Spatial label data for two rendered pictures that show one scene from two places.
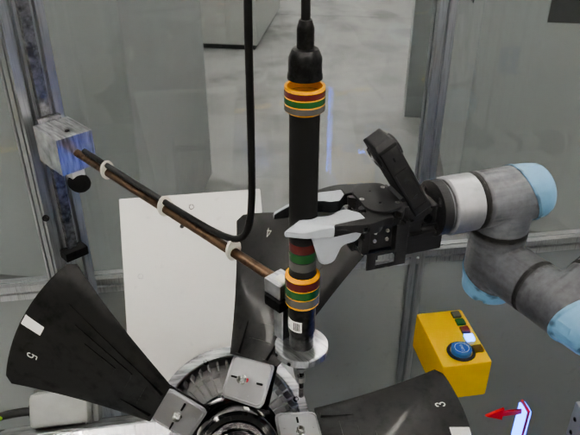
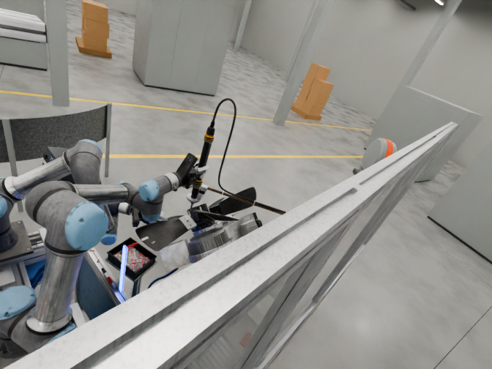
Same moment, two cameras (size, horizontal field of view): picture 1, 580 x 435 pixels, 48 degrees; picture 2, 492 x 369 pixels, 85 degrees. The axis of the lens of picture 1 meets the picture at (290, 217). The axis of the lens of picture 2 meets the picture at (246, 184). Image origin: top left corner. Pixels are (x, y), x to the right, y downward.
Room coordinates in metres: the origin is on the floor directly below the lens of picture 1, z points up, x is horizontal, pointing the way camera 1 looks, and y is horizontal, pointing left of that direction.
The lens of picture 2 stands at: (1.55, -0.70, 2.20)
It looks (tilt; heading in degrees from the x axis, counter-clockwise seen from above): 31 degrees down; 131
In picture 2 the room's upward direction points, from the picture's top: 20 degrees clockwise
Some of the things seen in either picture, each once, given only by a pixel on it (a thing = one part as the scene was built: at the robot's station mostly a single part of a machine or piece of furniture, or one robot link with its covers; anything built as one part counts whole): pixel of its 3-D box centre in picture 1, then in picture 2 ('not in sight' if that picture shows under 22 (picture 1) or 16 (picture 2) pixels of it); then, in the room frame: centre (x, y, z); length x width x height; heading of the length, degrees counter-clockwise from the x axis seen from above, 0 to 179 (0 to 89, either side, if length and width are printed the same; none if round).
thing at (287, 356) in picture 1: (296, 318); (197, 192); (0.66, -0.01, 1.40); 0.09 x 0.07 x 0.10; 44
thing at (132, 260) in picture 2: not in sight; (131, 258); (0.51, -0.24, 0.84); 0.19 x 0.14 x 0.04; 24
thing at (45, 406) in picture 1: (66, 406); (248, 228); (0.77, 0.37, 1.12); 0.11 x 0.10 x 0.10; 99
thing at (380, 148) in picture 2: not in sight; (378, 157); (1.17, 0.48, 1.88); 0.17 x 0.15 x 0.16; 99
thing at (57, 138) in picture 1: (63, 144); not in sight; (1.10, 0.42, 1.44); 0.10 x 0.07 x 0.08; 44
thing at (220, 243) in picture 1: (162, 207); (255, 204); (0.87, 0.20, 1.44); 0.54 x 0.01 x 0.01; 44
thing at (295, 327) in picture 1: (303, 218); (201, 165); (0.65, -0.02, 1.56); 0.04 x 0.04 x 0.46
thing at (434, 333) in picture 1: (449, 355); not in sight; (1.00, -0.33, 1.02); 0.16 x 0.10 x 0.11; 9
